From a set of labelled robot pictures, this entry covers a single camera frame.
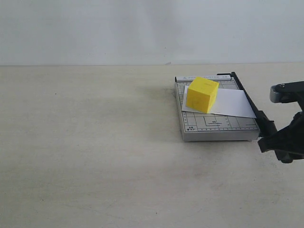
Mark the black cutter blade arm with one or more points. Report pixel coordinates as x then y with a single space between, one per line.
256 111

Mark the grey paper cutter base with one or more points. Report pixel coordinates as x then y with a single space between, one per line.
211 127

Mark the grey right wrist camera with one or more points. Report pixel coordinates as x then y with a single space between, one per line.
288 93

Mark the white paper sheet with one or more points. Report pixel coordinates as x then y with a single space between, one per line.
232 102

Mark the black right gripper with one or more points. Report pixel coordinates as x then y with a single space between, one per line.
287 143

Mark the yellow foam cube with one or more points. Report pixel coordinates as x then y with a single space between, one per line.
201 94

